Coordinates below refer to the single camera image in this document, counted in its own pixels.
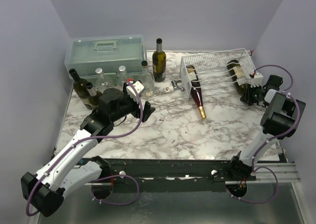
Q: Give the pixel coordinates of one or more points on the white plastic pipe fitting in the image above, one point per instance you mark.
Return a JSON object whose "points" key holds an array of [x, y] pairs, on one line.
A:
{"points": [[168, 89]]}

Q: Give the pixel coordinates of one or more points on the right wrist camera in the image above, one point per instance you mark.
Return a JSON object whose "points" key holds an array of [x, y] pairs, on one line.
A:
{"points": [[256, 79]]}

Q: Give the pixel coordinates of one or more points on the olive bottle silver cap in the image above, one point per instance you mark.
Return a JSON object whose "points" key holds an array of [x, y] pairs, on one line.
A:
{"points": [[94, 95]]}

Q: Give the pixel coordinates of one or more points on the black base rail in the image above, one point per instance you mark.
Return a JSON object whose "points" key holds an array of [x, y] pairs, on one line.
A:
{"points": [[150, 175]]}

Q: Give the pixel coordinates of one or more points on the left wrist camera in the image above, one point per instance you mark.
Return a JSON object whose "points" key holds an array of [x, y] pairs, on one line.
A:
{"points": [[135, 89]]}

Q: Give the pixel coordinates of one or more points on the clear bottle red cap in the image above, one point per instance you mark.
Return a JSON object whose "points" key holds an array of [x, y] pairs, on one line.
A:
{"points": [[103, 82]]}

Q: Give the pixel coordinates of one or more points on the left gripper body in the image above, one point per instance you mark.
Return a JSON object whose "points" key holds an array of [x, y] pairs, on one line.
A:
{"points": [[130, 106]]}

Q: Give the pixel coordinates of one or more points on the clear glass wine bottle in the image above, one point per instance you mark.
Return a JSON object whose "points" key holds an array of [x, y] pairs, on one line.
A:
{"points": [[147, 80]]}

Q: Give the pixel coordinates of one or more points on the red bottle gold foil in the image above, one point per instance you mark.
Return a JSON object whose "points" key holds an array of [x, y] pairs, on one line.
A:
{"points": [[195, 91]]}

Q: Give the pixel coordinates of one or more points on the green plastic toolbox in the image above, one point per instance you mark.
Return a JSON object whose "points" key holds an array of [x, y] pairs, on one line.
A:
{"points": [[85, 55]]}

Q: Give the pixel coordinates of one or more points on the green bottle black cap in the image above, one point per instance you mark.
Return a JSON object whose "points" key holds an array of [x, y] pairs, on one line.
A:
{"points": [[238, 76]]}

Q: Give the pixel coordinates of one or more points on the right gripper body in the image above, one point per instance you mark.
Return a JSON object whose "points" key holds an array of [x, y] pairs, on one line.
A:
{"points": [[248, 98]]}

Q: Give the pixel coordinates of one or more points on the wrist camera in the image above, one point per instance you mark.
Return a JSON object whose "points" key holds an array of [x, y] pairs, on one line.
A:
{"points": [[256, 79], [135, 89]]}

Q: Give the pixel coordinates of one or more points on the clear bottle dark label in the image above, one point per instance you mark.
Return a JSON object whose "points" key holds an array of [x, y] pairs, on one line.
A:
{"points": [[123, 75]]}

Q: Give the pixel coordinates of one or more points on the dark green brown-label wine bottle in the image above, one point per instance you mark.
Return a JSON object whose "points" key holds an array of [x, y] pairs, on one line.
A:
{"points": [[159, 62]]}

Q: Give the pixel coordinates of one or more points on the dark green bottle black neck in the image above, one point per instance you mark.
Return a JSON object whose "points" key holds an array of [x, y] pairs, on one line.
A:
{"points": [[79, 86]]}

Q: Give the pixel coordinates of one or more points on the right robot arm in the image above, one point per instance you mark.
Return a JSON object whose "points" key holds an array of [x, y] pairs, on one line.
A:
{"points": [[280, 120]]}

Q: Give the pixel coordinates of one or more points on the white wire wine rack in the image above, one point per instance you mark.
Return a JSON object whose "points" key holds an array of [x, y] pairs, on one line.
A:
{"points": [[212, 71]]}

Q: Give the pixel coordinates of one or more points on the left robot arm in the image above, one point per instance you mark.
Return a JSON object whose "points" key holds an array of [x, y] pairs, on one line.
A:
{"points": [[46, 189]]}

